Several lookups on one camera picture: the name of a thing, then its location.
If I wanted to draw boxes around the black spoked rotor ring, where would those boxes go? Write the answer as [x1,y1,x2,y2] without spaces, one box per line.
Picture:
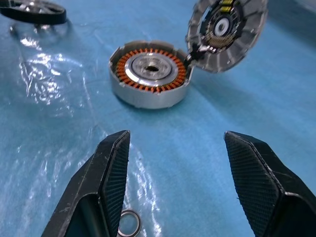
[0,0,67,26]

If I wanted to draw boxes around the round silver metal disc part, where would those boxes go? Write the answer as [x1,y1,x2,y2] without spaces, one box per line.
[185,0,269,74]

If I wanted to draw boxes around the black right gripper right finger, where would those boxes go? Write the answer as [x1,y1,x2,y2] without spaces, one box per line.
[224,131,316,237]

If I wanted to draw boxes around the small silver bearing ring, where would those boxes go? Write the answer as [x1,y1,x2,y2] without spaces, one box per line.
[117,209,142,237]

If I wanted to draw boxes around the silver motor housing copper windings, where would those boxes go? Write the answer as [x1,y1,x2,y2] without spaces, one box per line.
[108,40,195,110]

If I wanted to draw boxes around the blue table mat plastic film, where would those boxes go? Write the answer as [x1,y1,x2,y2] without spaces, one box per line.
[0,0,316,237]

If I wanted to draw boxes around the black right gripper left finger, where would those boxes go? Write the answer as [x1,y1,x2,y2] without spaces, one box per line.
[40,130,131,237]

